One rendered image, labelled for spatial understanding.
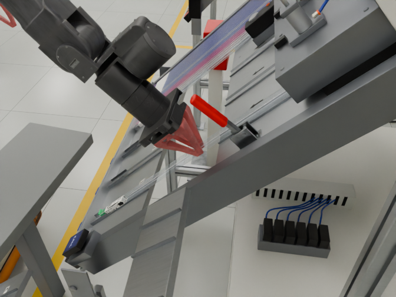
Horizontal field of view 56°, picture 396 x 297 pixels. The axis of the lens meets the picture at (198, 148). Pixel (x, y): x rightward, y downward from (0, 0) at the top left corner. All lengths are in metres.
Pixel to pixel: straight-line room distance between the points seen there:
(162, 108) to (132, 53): 0.10
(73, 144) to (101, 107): 1.28
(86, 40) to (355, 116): 0.36
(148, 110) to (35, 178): 0.67
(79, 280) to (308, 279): 0.48
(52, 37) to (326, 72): 0.36
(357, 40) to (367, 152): 0.81
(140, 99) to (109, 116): 1.87
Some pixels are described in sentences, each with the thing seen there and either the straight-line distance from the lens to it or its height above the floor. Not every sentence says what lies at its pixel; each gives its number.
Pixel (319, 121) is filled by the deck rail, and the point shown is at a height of 1.10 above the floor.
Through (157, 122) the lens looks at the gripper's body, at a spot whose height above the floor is 1.03.
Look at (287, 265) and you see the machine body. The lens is 0.90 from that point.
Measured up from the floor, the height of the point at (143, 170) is 0.82.
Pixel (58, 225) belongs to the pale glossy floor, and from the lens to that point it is 1.84.
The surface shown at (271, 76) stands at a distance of 0.64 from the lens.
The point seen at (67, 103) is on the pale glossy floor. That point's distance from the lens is 2.63.
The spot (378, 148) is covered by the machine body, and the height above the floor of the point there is 0.62.
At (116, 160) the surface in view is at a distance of 0.96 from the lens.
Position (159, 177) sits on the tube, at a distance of 0.68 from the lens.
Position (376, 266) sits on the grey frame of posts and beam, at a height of 0.89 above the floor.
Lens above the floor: 1.36
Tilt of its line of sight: 40 degrees down
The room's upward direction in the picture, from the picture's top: straight up
